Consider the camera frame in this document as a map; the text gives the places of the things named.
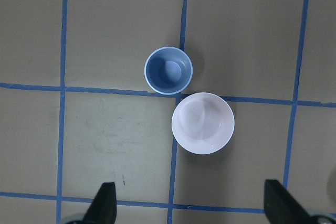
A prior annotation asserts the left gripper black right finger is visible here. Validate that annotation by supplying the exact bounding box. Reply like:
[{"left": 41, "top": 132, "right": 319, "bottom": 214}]
[{"left": 264, "top": 179, "right": 320, "bottom": 223}]

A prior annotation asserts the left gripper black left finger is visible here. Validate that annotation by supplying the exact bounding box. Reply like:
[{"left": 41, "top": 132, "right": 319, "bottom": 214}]
[{"left": 81, "top": 182, "right": 117, "bottom": 223}]

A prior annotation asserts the white pink bowl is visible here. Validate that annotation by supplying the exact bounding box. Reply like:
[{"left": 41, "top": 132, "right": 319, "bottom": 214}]
[{"left": 171, "top": 92, "right": 235, "bottom": 155}]

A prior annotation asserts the blue plastic cup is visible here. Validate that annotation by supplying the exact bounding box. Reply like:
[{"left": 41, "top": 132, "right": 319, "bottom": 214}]
[{"left": 144, "top": 47, "right": 193, "bottom": 95}]

